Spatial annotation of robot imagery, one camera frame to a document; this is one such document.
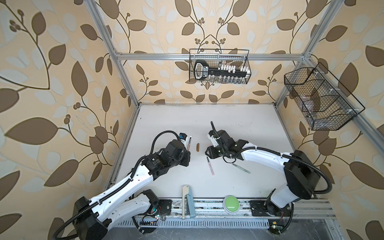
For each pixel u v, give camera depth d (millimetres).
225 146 658
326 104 725
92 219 385
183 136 679
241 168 882
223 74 838
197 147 963
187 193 756
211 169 877
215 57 903
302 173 456
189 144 766
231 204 740
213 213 737
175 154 578
